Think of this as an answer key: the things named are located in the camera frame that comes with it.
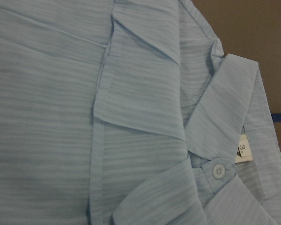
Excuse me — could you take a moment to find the light blue button shirt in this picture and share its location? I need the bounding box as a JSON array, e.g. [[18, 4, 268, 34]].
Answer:
[[0, 0, 281, 225]]

